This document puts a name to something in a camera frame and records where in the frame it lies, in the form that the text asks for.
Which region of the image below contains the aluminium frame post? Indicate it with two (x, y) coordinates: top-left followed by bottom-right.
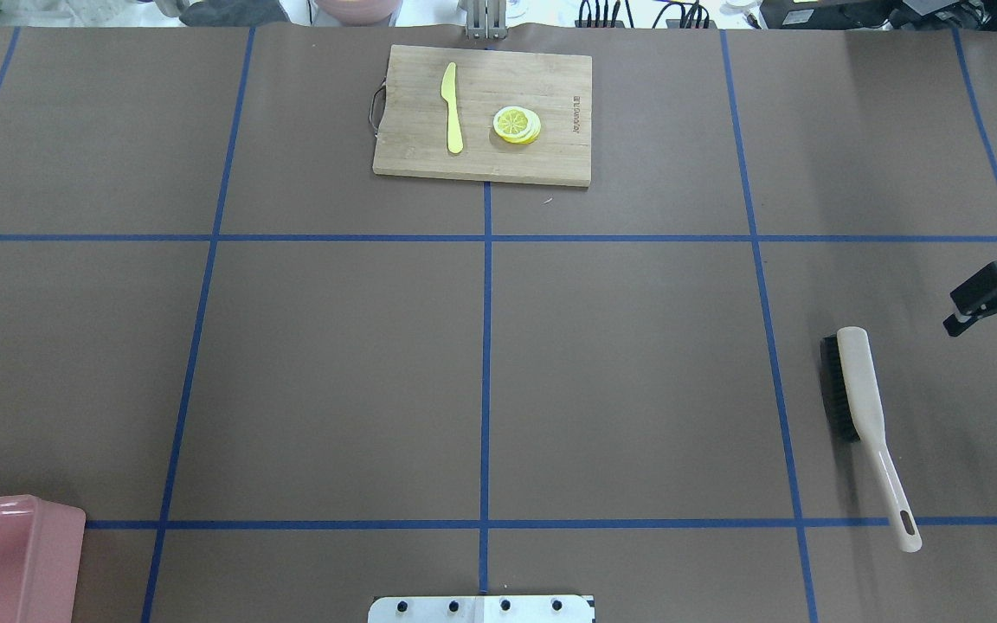
(456, 0), (509, 40)

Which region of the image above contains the wooden cutting board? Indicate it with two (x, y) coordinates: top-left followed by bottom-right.
(373, 44), (594, 188)

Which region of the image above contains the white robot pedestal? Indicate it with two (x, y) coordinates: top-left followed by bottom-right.
(367, 594), (596, 622)

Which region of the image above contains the wooden hand brush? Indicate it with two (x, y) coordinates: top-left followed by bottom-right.
(820, 326), (924, 553)

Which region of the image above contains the yellow toy knife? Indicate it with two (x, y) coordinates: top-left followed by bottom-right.
(440, 61), (464, 155)

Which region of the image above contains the dark grey cloth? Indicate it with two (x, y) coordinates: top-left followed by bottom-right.
(179, 1), (290, 28)

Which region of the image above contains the yellow lemon half toy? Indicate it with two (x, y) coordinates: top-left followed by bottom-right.
(492, 106), (543, 145)

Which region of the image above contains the pink bowl with ice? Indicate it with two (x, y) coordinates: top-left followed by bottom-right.
(312, 0), (402, 25)

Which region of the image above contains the pink plastic bin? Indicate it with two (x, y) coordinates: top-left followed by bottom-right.
(0, 494), (86, 622)

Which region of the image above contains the black monitor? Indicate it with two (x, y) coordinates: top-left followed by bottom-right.
(759, 1), (997, 32)

